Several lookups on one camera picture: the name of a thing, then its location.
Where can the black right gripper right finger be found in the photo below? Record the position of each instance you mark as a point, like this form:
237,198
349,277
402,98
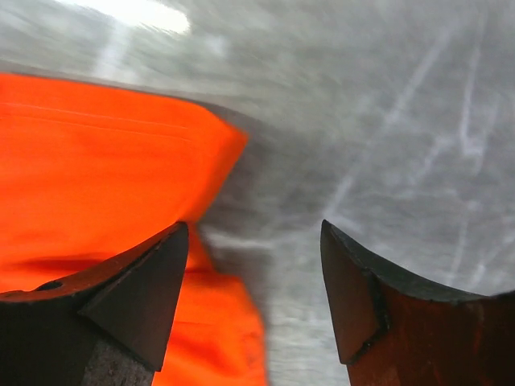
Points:
394,327

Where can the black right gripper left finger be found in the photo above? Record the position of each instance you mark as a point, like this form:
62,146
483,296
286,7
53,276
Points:
106,325

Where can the orange t shirt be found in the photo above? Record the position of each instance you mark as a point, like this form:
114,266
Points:
88,172

